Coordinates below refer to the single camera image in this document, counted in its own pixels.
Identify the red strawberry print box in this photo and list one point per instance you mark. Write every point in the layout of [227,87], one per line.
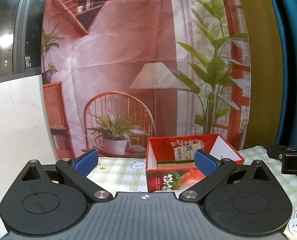
[163,180]

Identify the yellow board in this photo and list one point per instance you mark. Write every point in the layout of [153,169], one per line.
[263,80]

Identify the printed room scene wall poster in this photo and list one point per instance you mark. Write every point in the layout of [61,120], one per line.
[138,55]

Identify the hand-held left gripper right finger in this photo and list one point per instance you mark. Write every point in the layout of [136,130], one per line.
[206,163]

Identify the dark window with frame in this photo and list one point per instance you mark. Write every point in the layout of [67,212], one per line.
[3,30]

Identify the green checked tablecloth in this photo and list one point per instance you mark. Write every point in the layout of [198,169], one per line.
[118,172]

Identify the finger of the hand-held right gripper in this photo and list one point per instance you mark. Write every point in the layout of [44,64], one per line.
[276,151]

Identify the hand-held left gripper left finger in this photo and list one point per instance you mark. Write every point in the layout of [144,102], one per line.
[86,162]

